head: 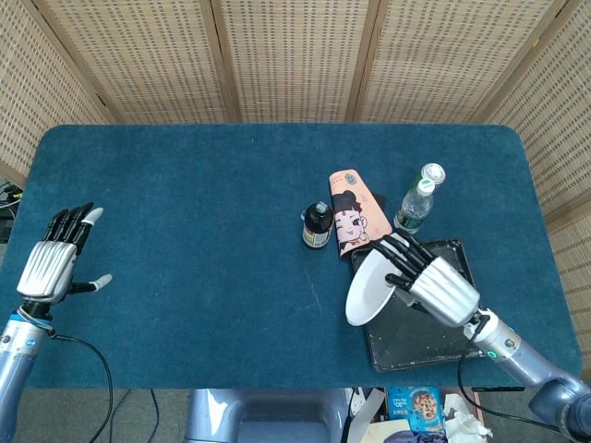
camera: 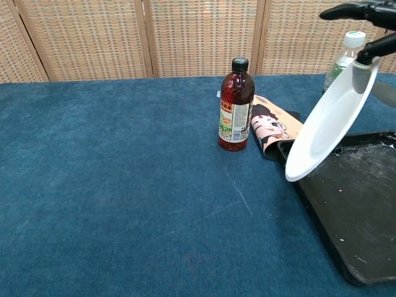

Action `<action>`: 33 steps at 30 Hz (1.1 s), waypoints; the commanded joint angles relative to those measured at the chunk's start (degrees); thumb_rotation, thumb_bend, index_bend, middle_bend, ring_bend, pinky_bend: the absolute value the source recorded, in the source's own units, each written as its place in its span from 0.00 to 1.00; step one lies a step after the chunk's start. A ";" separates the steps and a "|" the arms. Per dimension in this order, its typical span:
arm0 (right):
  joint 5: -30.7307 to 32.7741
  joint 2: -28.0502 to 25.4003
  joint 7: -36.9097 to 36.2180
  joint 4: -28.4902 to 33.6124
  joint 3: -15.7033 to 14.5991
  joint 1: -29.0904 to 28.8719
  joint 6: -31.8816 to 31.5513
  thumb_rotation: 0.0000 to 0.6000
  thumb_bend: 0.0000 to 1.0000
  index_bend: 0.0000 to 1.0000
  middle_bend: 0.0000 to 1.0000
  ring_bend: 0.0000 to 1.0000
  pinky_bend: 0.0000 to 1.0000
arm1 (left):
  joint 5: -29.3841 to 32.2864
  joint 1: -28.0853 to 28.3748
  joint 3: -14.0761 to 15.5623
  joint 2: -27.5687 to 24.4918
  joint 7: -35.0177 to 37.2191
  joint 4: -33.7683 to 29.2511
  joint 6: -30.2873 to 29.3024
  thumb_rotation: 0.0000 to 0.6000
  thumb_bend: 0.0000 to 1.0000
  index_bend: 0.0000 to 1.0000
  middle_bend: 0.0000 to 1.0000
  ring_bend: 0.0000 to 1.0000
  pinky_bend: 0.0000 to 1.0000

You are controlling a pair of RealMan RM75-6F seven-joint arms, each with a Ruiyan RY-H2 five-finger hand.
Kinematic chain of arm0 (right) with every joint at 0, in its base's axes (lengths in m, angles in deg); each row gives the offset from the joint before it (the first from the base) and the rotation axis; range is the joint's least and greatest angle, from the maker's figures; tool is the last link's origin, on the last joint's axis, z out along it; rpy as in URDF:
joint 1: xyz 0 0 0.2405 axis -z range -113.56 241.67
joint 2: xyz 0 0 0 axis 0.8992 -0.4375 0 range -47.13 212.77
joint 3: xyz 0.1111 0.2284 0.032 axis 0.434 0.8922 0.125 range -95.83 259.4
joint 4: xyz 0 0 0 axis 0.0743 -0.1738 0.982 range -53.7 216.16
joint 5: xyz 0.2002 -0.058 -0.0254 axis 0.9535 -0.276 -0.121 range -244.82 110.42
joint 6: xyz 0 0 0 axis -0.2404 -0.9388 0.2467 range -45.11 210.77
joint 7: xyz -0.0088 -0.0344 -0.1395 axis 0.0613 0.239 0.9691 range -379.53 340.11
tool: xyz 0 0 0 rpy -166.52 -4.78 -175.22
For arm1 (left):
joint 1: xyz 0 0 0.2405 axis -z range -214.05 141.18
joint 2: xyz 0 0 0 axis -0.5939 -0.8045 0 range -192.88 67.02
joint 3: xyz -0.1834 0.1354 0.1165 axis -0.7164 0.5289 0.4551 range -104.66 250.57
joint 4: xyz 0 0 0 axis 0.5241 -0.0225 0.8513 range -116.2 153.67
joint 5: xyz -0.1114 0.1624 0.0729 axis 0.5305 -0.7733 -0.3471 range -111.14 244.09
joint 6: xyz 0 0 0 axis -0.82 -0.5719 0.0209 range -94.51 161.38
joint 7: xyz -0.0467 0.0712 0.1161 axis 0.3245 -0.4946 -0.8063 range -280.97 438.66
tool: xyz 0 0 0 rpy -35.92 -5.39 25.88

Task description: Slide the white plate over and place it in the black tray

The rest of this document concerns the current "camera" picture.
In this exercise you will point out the white round plate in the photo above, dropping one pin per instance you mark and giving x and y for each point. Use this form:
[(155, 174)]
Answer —
[(331, 127)]

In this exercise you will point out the black rectangular tray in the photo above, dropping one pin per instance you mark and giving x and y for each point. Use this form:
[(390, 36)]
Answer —
[(355, 216)]

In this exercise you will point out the woven rattan folding screen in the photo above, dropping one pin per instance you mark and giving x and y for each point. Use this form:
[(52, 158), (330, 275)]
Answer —
[(198, 37)]

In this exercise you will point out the blue tablecloth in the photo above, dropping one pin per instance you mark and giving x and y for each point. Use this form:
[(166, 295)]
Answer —
[(123, 201)]

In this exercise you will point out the clear water bottle green label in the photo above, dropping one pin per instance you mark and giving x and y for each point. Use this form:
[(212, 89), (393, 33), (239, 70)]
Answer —
[(346, 52)]

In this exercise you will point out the brown tea bottle black cap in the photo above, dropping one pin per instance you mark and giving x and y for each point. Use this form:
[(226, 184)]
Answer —
[(235, 108)]

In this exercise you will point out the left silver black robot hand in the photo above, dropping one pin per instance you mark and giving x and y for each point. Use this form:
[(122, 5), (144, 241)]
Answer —
[(380, 14)]

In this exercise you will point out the cartoon girl mouse pad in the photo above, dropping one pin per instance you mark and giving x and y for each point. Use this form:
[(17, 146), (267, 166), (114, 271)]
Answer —
[(272, 127)]

